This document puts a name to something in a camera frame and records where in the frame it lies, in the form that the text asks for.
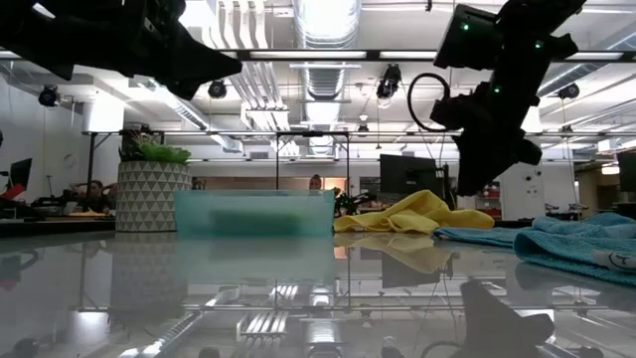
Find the plant in triangle-patterned pot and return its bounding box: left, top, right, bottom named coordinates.
left=115, top=129, right=193, bottom=234

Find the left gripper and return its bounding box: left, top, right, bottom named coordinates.
left=122, top=0, right=243, bottom=100

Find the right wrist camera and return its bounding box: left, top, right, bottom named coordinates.
left=429, top=93, right=493, bottom=131

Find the translucent teal plastic bin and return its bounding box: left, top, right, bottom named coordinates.
left=173, top=188, right=337, bottom=238

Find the blue microfiber towel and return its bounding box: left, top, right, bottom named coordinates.
left=433, top=212, right=636, bottom=250

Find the yellow microfiber towel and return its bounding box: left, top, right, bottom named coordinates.
left=333, top=189, right=496, bottom=236

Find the black computer monitor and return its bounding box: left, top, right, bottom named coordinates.
left=380, top=153, right=445, bottom=200

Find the small black monitor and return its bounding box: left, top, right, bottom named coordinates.
left=7, top=157, right=34, bottom=193

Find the black overhead beam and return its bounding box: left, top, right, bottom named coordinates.
left=0, top=48, right=636, bottom=64

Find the white building column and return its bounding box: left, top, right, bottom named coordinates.
left=498, top=106, right=547, bottom=222

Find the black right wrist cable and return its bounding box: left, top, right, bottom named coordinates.
left=406, top=73, right=452, bottom=134

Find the shelf with red bins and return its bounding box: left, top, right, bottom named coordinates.
left=475, top=181, right=502, bottom=219

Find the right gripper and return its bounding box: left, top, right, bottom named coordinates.
left=453, top=83, right=544, bottom=199

